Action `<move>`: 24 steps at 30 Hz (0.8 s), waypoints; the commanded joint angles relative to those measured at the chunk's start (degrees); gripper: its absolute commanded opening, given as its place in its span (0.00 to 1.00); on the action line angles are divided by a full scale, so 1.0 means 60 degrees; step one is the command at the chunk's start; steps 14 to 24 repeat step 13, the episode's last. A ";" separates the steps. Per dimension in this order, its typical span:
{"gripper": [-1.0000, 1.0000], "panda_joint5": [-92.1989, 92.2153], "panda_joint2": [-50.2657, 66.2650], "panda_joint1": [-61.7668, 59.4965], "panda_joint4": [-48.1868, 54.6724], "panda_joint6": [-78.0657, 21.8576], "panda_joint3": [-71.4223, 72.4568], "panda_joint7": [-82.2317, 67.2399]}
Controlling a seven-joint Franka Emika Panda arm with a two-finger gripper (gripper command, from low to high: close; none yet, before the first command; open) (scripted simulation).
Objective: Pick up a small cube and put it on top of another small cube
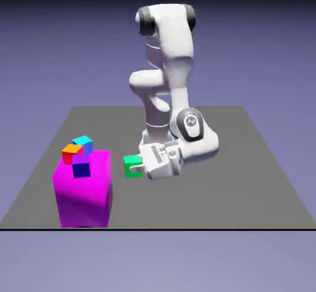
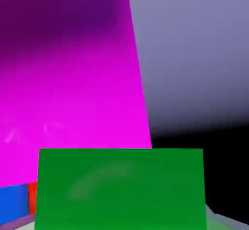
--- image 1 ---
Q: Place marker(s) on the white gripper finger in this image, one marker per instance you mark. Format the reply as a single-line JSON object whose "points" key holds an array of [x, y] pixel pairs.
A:
{"points": [[137, 168]]}

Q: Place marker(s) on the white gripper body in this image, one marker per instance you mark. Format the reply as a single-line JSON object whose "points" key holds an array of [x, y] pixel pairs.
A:
{"points": [[154, 163]]}

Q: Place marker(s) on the small green cube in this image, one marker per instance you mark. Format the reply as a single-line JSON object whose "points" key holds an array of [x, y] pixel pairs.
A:
{"points": [[130, 161]]}

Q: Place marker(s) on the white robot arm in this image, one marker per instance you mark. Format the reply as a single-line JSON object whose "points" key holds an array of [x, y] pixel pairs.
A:
{"points": [[175, 50]]}

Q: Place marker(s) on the small purple cube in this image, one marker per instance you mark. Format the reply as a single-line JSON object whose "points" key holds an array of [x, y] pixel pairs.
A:
{"points": [[81, 167]]}

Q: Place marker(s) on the small cyan cube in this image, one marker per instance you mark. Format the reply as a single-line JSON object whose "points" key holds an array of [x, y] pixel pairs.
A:
{"points": [[85, 141]]}

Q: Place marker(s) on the small orange cube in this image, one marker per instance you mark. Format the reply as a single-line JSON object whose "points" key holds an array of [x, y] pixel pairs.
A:
{"points": [[70, 151]]}

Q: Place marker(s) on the large magenta box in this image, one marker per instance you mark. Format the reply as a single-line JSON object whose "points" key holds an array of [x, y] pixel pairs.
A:
{"points": [[84, 193]]}

